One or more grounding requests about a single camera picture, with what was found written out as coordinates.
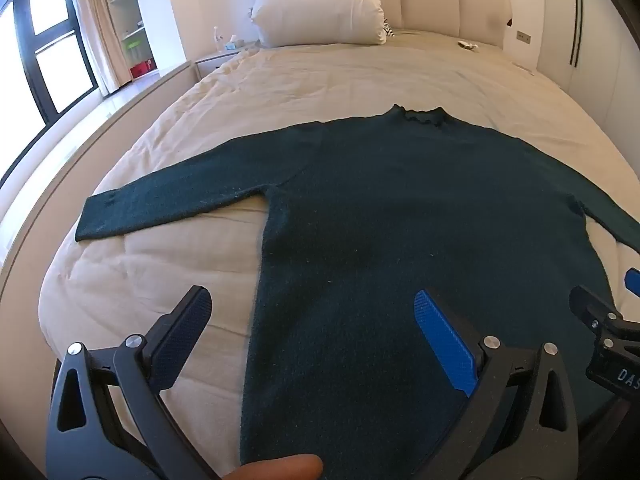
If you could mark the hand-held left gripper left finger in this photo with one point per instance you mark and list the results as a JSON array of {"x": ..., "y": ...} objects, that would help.
[{"x": 184, "y": 321}]

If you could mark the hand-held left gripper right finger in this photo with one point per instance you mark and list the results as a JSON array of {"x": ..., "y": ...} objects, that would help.
[{"x": 442, "y": 341}]

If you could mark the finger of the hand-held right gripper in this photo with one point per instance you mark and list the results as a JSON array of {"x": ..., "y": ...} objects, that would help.
[
  {"x": 634, "y": 282},
  {"x": 590, "y": 304}
]

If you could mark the dark green knit sweater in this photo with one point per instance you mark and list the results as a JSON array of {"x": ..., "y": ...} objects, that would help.
[{"x": 400, "y": 220}]

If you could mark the person's left hand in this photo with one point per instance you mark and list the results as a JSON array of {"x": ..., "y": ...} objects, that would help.
[{"x": 280, "y": 467}]

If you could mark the white window bench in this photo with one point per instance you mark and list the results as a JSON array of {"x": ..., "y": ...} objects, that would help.
[{"x": 75, "y": 135}]

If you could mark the red storage box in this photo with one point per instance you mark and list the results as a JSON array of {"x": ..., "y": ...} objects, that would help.
[{"x": 141, "y": 69}]

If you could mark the white nightstand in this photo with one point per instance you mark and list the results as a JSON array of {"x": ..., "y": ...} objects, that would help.
[{"x": 220, "y": 62}]

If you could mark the bed with cream duvet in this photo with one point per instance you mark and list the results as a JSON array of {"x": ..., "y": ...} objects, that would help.
[{"x": 310, "y": 85}]

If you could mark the green container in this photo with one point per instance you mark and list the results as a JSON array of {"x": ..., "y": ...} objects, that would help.
[{"x": 133, "y": 49}]

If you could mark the blue tissue box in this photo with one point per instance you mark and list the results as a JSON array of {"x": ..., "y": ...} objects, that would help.
[{"x": 234, "y": 44}]

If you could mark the clear plastic bottle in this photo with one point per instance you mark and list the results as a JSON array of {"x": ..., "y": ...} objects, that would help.
[{"x": 219, "y": 40}]

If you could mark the small white dark item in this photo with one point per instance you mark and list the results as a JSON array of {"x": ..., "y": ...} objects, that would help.
[{"x": 468, "y": 45}]

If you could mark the black framed window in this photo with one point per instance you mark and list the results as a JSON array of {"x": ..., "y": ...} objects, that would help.
[{"x": 50, "y": 50}]

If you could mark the beige curtain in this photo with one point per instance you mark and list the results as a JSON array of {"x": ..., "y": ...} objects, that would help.
[{"x": 95, "y": 25}]

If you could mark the black white striped cloth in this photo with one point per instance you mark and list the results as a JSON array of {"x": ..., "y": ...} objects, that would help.
[{"x": 388, "y": 31}]

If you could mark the white pillow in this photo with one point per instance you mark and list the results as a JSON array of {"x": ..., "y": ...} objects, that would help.
[{"x": 320, "y": 5}]

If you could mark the wall socket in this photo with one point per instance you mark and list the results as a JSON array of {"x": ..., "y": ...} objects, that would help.
[{"x": 523, "y": 36}]

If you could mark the white wall shelf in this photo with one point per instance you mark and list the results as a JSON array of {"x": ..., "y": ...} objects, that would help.
[{"x": 127, "y": 10}]

